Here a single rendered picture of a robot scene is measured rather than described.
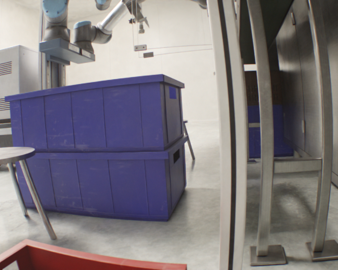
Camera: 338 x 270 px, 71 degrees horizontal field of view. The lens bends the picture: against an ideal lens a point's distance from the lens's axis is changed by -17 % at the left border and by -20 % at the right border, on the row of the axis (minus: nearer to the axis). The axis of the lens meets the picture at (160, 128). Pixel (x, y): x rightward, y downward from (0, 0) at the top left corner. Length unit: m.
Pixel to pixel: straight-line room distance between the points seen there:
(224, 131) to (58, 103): 0.63
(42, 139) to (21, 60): 1.05
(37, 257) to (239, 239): 0.35
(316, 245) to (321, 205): 0.10
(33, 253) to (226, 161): 0.36
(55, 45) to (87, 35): 0.56
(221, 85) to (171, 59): 5.57
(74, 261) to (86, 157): 0.47
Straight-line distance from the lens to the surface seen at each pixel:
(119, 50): 6.36
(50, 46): 1.73
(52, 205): 1.01
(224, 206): 0.43
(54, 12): 1.62
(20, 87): 1.90
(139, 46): 1.28
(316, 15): 0.60
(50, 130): 0.94
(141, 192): 0.84
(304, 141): 1.18
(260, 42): 0.55
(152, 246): 0.71
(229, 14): 0.42
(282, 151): 1.75
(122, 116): 0.81
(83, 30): 2.22
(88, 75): 6.64
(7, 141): 1.87
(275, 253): 0.65
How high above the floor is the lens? 0.34
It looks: 4 degrees down
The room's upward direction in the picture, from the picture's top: 4 degrees counter-clockwise
